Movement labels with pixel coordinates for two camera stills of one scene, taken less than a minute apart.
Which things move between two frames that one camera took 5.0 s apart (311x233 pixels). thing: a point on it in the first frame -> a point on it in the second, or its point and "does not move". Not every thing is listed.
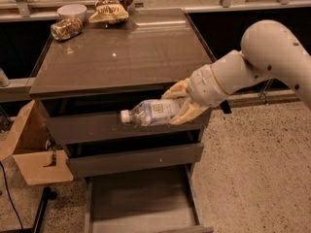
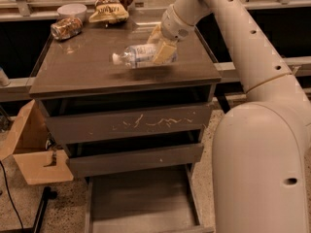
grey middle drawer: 136,153 does not move
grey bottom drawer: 156,200 does not move
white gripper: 203,85 -> 174,25
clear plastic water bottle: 151,113 -> 140,56
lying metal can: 66,28 does not move
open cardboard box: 25,142 does not move
